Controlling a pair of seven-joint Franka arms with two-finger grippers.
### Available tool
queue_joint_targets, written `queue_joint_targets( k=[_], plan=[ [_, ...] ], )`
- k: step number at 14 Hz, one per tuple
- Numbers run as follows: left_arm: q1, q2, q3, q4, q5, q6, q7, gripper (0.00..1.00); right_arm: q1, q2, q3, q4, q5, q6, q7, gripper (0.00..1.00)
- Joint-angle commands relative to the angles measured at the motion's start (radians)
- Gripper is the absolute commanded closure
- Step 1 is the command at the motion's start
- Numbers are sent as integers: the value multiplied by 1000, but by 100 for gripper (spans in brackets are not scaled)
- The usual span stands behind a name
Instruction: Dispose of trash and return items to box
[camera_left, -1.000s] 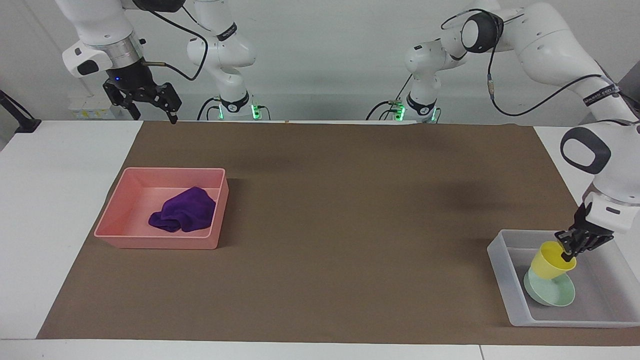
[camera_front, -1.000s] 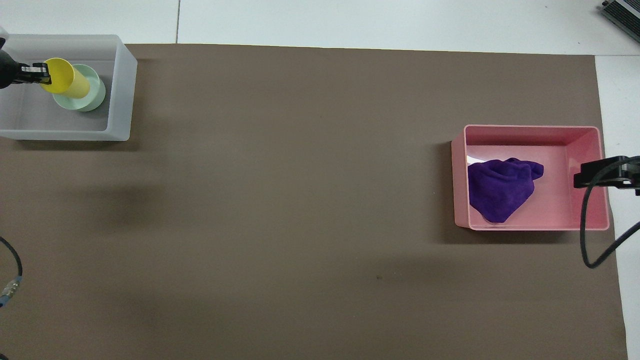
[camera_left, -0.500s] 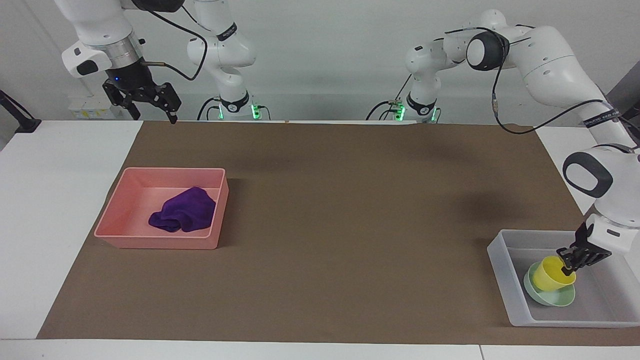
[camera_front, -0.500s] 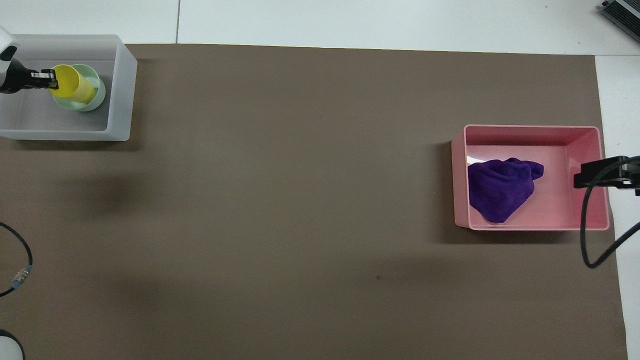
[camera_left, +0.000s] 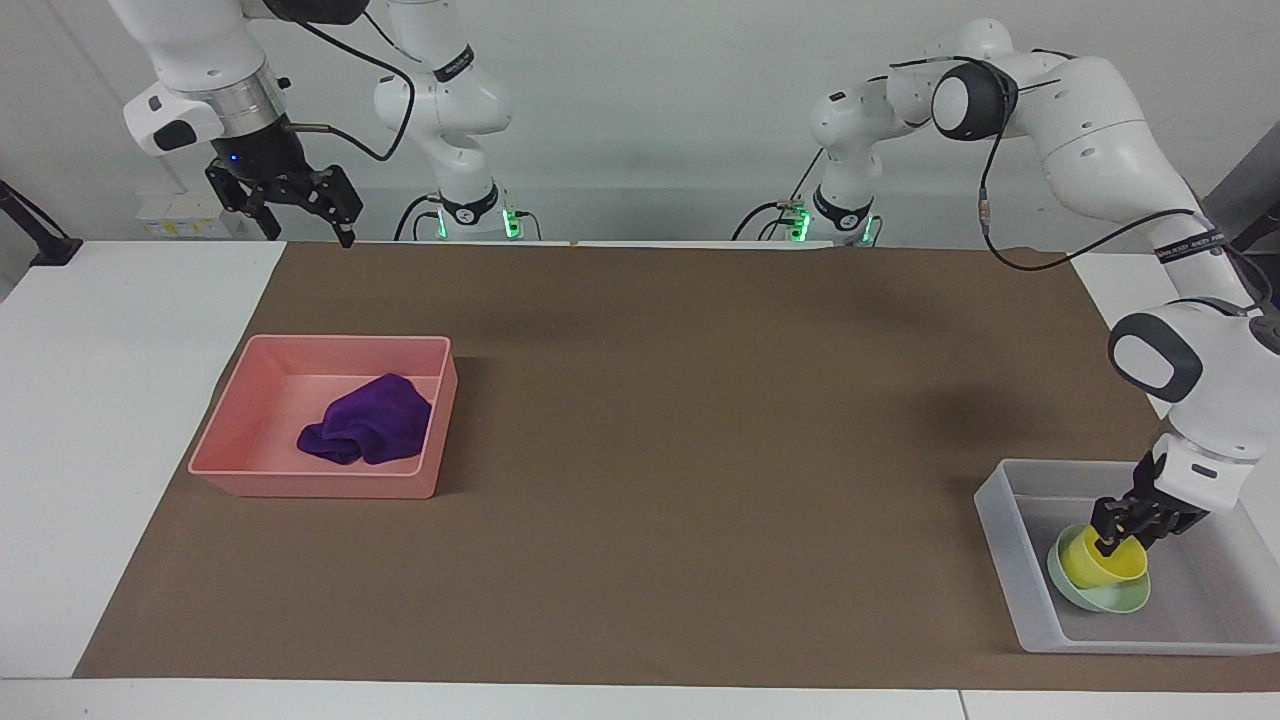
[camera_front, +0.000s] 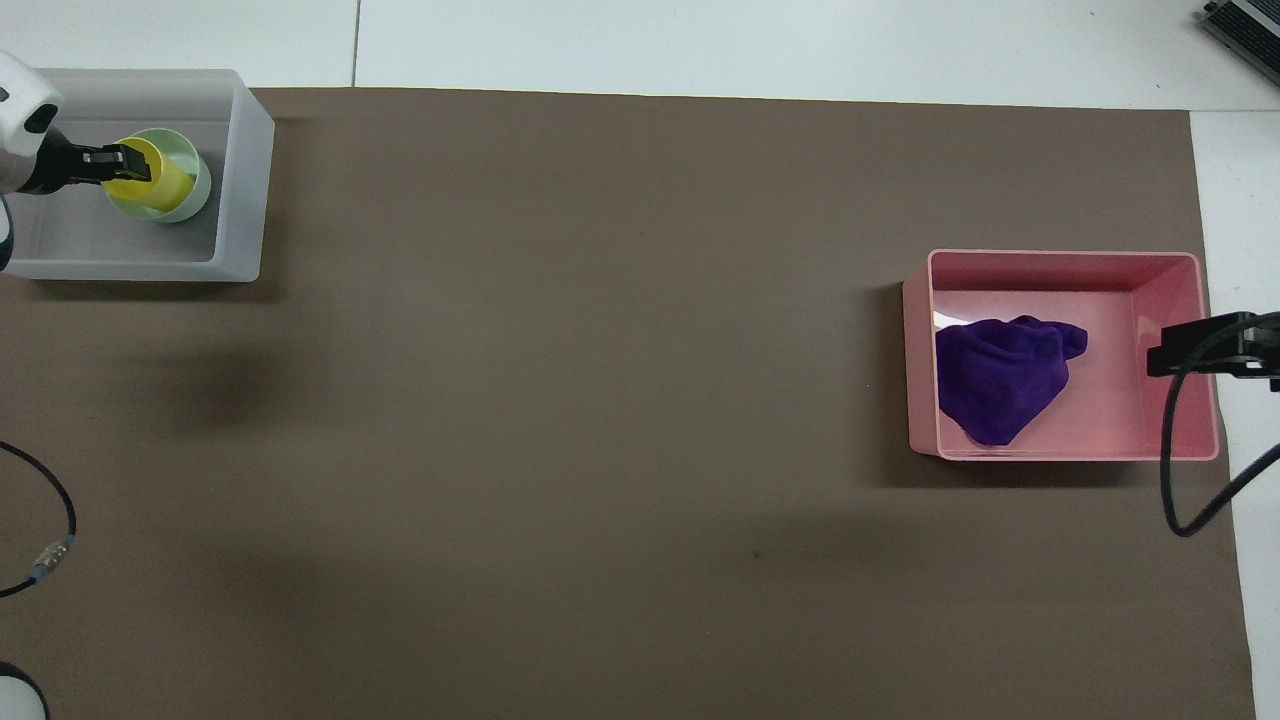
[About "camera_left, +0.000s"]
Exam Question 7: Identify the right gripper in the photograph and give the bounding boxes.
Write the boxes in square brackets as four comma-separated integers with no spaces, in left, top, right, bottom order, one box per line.
[205,114,364,249]

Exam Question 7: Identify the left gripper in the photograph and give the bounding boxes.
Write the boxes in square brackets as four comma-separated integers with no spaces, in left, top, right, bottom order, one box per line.
[1090,495,1212,559]

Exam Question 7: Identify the yellow bowl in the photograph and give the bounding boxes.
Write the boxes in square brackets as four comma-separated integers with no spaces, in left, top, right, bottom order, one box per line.
[1060,524,1149,591]

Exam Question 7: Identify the translucent white plastic box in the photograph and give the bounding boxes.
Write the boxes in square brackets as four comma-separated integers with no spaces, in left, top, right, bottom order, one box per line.
[973,458,1280,657]

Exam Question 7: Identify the pink plastic box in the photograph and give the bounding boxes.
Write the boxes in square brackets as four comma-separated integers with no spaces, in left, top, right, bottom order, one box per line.
[187,334,460,500]

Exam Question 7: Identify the light green bowl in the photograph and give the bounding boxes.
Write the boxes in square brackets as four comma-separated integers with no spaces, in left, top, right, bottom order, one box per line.
[1046,536,1153,614]

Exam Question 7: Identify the purple cloth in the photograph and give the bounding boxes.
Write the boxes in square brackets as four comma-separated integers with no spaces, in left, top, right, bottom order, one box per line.
[296,373,434,467]

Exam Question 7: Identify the black stand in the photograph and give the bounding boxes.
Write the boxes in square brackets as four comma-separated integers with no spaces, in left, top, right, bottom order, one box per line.
[0,179,83,268]

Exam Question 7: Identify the black cable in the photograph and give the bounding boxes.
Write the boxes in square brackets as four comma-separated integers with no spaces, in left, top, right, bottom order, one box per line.
[394,194,442,242]
[285,15,417,164]
[888,48,1277,311]
[731,148,827,242]

